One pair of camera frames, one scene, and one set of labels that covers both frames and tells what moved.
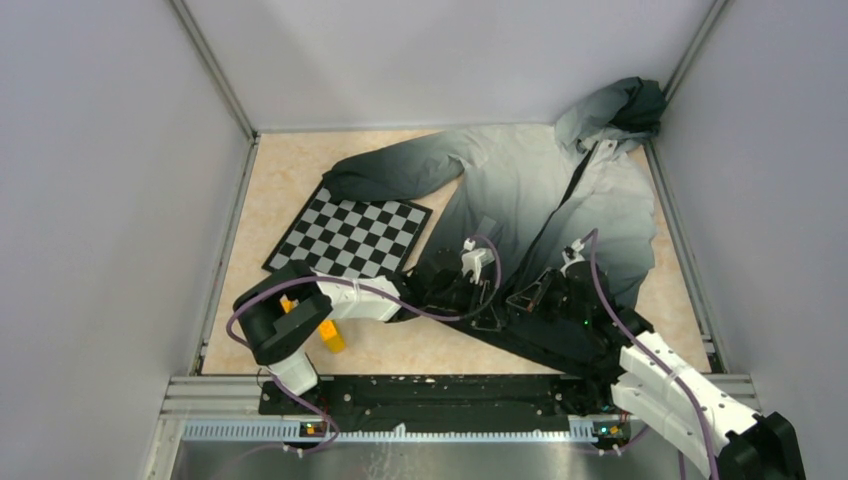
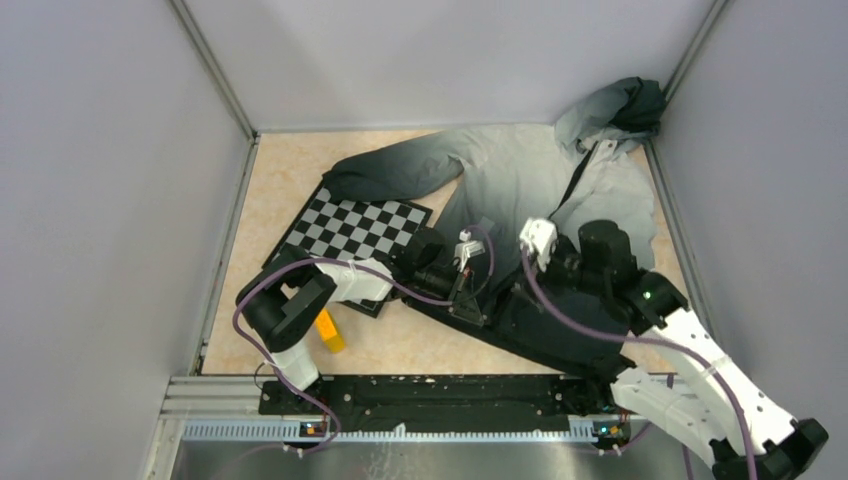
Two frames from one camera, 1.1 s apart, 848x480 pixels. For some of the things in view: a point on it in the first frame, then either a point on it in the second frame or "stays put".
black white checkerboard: x=360 y=239 stays put
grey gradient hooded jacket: x=534 y=193 stays put
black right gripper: x=533 y=299 → x=563 y=245
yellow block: x=327 y=328 stays put
